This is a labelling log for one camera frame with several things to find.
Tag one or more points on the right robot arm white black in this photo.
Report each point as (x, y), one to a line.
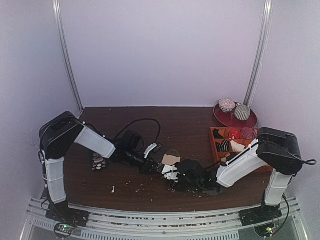
(275, 148)

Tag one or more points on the aluminium front rail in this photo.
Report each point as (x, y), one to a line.
(224, 224)

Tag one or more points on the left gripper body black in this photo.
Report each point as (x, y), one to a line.
(145, 167)

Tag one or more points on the black white striped sock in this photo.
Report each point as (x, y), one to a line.
(222, 146)

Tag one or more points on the red sock in tray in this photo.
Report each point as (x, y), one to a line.
(234, 134)

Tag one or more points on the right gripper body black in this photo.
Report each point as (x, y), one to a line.
(173, 182)

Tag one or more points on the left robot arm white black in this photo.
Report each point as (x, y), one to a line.
(60, 135)

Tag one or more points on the dark teal patterned sock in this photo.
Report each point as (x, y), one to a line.
(97, 162)

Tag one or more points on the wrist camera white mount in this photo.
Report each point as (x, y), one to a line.
(170, 172)
(149, 149)

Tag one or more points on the right aluminium frame post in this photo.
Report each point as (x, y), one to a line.
(261, 48)

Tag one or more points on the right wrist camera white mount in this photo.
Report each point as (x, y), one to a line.
(170, 172)

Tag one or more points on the wooden compartment tray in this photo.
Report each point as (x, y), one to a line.
(225, 156)

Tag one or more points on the purple sock in tray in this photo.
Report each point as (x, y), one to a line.
(249, 133)

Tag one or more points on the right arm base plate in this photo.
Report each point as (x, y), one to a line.
(259, 214)

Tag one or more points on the cream striped knitted sock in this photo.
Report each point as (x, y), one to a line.
(171, 157)

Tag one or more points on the grey striped cup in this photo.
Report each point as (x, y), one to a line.
(242, 112)

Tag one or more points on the cream sock in tray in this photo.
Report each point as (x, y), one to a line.
(237, 147)

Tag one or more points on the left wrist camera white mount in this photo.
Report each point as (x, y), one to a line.
(149, 149)

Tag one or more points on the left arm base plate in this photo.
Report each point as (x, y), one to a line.
(72, 217)

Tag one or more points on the left aluminium frame post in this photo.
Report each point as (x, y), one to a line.
(66, 57)

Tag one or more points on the black sock in tray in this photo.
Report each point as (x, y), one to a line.
(218, 133)

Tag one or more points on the white dotted bowl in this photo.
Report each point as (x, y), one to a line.
(226, 105)

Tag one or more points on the aluminium frame post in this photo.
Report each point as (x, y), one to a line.
(261, 48)
(66, 57)

